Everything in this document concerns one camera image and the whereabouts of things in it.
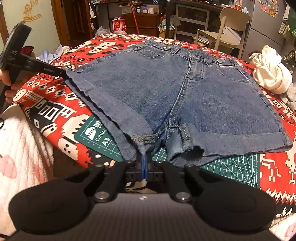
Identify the small Christmas tree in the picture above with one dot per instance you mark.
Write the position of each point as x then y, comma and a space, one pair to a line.
290, 58

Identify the beige plastic chair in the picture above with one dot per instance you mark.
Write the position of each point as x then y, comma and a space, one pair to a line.
233, 18

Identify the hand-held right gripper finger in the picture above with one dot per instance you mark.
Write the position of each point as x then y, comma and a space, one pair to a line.
146, 166
143, 166

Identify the grey refrigerator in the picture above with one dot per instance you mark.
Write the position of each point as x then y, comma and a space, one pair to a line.
263, 34

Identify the blue denim shorts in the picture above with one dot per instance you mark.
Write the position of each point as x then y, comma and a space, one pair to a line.
161, 92

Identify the green Christmas wall cloth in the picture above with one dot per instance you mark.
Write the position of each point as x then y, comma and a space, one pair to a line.
291, 23

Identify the red cardboard box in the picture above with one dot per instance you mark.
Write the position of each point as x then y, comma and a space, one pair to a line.
119, 25

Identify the dark wooden desk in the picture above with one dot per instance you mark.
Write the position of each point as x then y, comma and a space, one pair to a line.
170, 20

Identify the white plastic bag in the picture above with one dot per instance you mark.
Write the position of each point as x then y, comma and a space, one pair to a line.
103, 31

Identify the wooden door frame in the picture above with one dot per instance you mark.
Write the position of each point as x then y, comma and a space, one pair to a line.
57, 20

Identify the white hanging towel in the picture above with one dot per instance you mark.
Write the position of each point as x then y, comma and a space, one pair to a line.
283, 20

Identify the white hoodie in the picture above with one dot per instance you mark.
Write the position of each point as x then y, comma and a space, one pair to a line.
270, 69

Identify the yellow wall decal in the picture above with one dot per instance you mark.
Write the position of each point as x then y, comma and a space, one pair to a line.
31, 14

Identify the red broom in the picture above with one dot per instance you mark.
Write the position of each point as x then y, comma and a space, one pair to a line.
136, 20

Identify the person's left hand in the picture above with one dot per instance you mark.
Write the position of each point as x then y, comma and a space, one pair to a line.
5, 77

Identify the wooden drawer cabinet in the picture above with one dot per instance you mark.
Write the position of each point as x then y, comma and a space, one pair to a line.
145, 23

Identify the colourful fridge stickers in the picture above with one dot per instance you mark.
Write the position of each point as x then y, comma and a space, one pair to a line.
269, 8

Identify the grey garment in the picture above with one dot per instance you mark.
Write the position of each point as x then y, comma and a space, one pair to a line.
289, 99

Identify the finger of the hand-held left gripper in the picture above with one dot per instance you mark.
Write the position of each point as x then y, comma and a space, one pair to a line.
46, 68

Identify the red patterned blanket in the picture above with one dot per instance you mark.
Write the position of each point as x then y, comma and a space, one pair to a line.
272, 176

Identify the white pink patterned fleece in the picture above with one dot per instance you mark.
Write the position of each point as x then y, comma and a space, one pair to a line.
18, 162

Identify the green cutting mat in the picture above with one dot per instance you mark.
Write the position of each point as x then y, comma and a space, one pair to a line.
231, 171

